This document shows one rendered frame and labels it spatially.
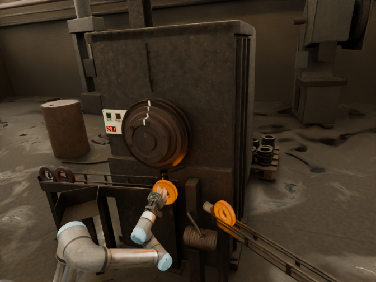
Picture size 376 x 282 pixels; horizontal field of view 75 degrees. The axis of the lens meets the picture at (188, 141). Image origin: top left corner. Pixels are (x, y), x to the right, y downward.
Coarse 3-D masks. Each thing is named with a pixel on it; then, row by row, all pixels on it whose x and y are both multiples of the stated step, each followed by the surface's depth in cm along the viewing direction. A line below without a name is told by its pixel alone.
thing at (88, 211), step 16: (64, 192) 174; (80, 192) 177; (96, 192) 180; (64, 208) 176; (80, 208) 175; (96, 208) 172; (64, 224) 161; (96, 240) 180; (96, 272) 189; (112, 272) 192
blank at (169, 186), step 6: (162, 180) 146; (156, 186) 146; (162, 186) 144; (168, 186) 143; (174, 186) 144; (168, 192) 145; (174, 192) 143; (168, 198) 146; (174, 198) 145; (168, 204) 148
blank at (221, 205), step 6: (216, 204) 146; (222, 204) 140; (228, 204) 140; (216, 210) 147; (222, 210) 147; (228, 210) 137; (222, 216) 146; (228, 216) 138; (234, 216) 138; (228, 222) 140; (234, 222) 139
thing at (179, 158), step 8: (136, 104) 150; (144, 104) 148; (152, 104) 146; (160, 104) 145; (168, 104) 149; (128, 112) 155; (168, 112) 145; (176, 112) 144; (176, 120) 145; (184, 120) 149; (184, 128) 145; (184, 136) 147; (184, 144) 149; (184, 152) 151; (176, 160) 155; (160, 168) 162
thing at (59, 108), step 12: (48, 108) 372; (60, 108) 374; (72, 108) 385; (48, 120) 381; (60, 120) 380; (72, 120) 389; (48, 132) 394; (60, 132) 386; (72, 132) 393; (84, 132) 416; (60, 144) 393; (72, 144) 398; (84, 144) 416; (60, 156) 401; (72, 156) 404
